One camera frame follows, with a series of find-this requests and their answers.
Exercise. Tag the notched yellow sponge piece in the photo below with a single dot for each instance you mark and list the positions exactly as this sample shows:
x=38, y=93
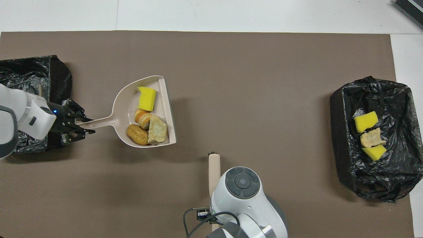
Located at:
x=147, y=99

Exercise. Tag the small yellow sponge piece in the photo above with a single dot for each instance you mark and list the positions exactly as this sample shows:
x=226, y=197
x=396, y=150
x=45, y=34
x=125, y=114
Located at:
x=375, y=152

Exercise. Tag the dark ribbed device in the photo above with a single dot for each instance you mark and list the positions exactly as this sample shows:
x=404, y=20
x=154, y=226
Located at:
x=409, y=10

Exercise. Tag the box wrapped in black bag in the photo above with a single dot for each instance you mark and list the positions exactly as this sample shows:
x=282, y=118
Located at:
x=33, y=71

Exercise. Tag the beige hand brush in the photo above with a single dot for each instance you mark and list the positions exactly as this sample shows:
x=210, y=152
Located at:
x=214, y=172

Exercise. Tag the pale bread chunk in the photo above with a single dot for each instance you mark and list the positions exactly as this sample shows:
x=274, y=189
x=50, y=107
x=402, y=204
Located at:
x=158, y=130

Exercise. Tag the open bin with black bag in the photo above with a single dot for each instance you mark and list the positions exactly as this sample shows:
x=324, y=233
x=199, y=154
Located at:
x=400, y=172

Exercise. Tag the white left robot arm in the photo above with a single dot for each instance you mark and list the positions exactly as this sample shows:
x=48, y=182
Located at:
x=19, y=112

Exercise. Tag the large yellow sponge piece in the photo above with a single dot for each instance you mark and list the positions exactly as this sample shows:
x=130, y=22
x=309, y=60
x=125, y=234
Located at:
x=366, y=121

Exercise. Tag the brown table mat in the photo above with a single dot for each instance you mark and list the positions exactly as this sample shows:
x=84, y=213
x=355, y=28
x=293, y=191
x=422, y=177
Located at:
x=231, y=82

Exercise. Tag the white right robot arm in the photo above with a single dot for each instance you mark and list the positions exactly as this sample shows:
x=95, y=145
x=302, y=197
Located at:
x=243, y=191

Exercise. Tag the golden croissant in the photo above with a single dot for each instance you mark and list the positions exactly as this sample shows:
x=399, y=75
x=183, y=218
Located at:
x=142, y=117

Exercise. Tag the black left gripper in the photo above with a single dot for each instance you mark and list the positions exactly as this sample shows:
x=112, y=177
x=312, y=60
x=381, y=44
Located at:
x=57, y=119

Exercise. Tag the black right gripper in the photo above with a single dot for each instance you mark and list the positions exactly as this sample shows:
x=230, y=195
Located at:
x=203, y=214

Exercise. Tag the oval brown bread roll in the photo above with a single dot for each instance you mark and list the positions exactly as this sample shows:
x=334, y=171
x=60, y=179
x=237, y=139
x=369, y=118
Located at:
x=137, y=135

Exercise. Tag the beige plastic dustpan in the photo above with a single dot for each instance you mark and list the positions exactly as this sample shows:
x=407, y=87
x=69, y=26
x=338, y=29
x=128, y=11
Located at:
x=122, y=109

